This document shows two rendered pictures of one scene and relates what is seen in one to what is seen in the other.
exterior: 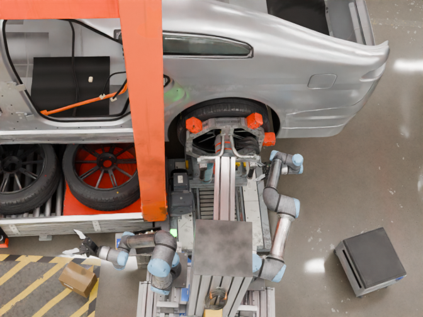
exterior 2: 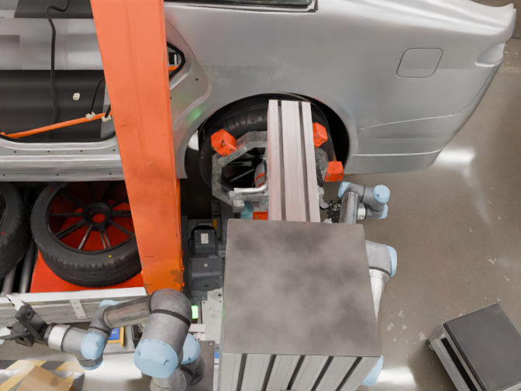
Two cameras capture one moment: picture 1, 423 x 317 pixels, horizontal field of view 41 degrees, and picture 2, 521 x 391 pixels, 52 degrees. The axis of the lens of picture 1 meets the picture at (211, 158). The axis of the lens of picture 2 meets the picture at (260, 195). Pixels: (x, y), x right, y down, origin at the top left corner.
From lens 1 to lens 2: 1.54 m
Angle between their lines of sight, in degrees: 9
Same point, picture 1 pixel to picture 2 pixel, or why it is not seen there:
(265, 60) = (336, 18)
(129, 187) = (129, 249)
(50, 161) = (12, 214)
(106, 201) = (93, 270)
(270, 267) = not seen: hidden behind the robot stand
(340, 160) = (419, 221)
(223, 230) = (295, 243)
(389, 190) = (488, 258)
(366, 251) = (481, 338)
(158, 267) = (154, 357)
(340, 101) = (441, 105)
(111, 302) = not seen: outside the picture
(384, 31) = not seen: hidden behind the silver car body
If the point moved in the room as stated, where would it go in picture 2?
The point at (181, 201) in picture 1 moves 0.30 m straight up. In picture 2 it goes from (206, 270) to (206, 239)
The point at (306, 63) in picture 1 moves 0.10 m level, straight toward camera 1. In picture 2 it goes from (398, 26) to (395, 41)
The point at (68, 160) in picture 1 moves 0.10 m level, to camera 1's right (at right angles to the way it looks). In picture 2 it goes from (40, 212) to (60, 214)
